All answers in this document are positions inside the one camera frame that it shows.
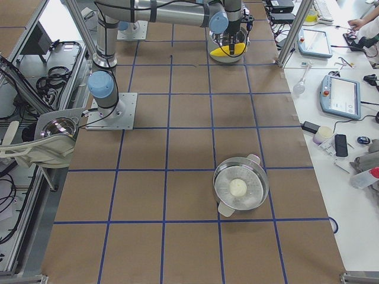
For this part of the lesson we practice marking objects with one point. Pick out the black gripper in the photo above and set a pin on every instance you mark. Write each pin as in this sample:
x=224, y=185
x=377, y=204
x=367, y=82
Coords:
x=233, y=28

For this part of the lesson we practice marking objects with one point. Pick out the yellow corn cob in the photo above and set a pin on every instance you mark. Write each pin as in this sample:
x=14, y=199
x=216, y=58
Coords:
x=224, y=50

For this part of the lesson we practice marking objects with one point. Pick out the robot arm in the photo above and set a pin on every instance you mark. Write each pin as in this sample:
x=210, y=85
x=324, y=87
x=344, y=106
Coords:
x=229, y=24

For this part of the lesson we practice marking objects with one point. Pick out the pale green steel pot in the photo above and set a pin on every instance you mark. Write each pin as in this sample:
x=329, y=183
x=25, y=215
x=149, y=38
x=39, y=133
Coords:
x=216, y=40

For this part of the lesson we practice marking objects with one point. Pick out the steel steamer pot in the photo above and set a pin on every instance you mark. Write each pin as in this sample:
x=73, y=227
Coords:
x=248, y=169

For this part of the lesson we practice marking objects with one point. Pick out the person hand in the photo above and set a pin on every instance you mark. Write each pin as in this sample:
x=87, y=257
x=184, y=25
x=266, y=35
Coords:
x=356, y=24

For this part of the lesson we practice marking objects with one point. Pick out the far teach pendant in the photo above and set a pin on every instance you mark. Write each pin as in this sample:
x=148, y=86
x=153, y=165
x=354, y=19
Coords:
x=314, y=43

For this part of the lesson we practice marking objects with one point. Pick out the teach pendant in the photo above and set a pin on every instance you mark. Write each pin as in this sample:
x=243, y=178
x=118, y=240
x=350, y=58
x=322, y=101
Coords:
x=314, y=43
x=341, y=97

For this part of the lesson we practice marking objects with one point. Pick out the black power adapter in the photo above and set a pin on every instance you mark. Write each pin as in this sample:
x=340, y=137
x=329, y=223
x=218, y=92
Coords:
x=310, y=127

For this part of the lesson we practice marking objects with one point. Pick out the near teach pendant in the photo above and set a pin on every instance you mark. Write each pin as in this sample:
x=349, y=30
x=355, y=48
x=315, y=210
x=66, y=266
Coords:
x=341, y=97

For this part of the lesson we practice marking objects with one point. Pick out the white purple cup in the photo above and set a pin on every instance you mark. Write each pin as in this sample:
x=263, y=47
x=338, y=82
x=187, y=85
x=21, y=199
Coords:
x=322, y=134

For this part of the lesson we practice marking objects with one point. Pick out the white steamed bun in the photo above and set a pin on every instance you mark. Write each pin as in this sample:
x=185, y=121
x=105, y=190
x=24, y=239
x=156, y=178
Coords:
x=238, y=187

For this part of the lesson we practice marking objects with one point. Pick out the black smartphone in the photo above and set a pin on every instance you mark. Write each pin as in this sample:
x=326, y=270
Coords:
x=341, y=147

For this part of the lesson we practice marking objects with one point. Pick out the steel bowl on tray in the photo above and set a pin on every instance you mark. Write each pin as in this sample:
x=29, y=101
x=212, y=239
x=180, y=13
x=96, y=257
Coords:
x=62, y=125

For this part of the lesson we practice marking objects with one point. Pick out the black monitor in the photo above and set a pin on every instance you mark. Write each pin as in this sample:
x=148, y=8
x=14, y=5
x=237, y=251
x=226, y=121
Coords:
x=38, y=43

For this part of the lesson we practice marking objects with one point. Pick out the right aluminium frame post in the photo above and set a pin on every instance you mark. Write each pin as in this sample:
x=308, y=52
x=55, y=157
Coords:
x=293, y=32

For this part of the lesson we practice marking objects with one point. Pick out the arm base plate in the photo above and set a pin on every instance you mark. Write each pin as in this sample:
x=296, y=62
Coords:
x=122, y=118

